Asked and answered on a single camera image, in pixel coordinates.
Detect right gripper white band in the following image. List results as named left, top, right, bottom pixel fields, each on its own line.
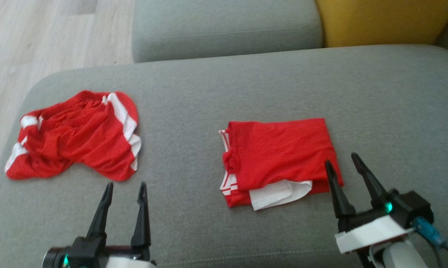
left=324, top=152, right=415, bottom=255

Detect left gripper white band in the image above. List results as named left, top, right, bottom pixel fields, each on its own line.
left=86, top=181, right=158, bottom=268

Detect red and white shirt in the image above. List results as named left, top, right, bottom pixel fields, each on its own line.
left=219, top=118, right=345, bottom=211

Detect red mesh shorts white stripes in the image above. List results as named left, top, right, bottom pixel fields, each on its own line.
left=4, top=90, right=142, bottom=182

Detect large grey sofa seat cushion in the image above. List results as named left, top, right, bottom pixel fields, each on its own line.
left=0, top=45, right=448, bottom=268

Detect yellow sofa back cushion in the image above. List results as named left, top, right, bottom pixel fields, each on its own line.
left=315, top=0, right=448, bottom=48

